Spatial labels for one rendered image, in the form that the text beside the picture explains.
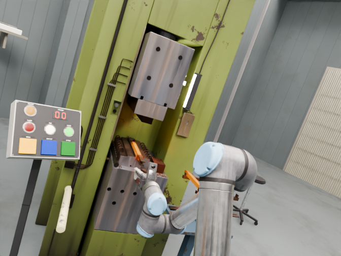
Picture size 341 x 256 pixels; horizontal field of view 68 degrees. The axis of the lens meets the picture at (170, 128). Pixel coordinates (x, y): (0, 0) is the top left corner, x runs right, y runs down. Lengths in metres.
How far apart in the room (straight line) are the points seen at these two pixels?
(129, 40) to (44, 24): 3.63
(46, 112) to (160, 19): 0.90
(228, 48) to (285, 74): 8.00
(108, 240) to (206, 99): 1.19
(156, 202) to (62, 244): 1.12
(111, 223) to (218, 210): 1.14
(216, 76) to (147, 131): 0.74
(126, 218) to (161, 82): 0.93
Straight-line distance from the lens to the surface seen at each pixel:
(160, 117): 1.65
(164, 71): 1.62
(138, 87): 1.59
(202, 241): 0.82
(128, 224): 1.86
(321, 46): 9.81
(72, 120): 1.53
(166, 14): 1.78
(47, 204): 2.51
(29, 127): 1.44
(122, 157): 1.69
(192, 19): 1.83
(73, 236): 2.13
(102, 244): 1.93
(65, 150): 1.48
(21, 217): 1.78
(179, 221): 1.24
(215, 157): 0.79
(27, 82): 5.28
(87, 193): 1.94
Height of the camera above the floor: 1.52
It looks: 9 degrees down
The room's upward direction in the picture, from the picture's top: 19 degrees clockwise
